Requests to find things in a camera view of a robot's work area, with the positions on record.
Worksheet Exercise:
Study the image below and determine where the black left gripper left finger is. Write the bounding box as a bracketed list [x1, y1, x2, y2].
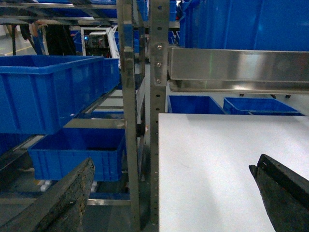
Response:
[0, 158, 95, 232]

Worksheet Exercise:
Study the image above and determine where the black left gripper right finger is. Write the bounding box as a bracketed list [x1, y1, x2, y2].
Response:
[249, 154, 309, 232]

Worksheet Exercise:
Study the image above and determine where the blue bin left shelf lower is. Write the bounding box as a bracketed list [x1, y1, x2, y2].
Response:
[28, 128, 126, 182]

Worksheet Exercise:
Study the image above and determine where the blue bin left shelf upper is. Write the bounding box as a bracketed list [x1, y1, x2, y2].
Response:
[0, 55, 120, 134]

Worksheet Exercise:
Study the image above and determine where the large blue bin upper shelf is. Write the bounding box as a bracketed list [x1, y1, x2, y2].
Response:
[180, 0, 309, 52]

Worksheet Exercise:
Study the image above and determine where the blue bin below left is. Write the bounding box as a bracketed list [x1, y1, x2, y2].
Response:
[168, 95, 226, 115]

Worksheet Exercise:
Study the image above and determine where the electronics cart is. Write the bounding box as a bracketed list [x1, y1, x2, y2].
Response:
[81, 26, 113, 58]

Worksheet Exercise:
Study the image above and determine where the stainless steel shelf rail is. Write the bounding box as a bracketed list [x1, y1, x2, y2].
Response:
[168, 47, 309, 94]

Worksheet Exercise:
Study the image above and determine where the steel rack upright post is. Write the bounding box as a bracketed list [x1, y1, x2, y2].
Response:
[149, 0, 170, 224]

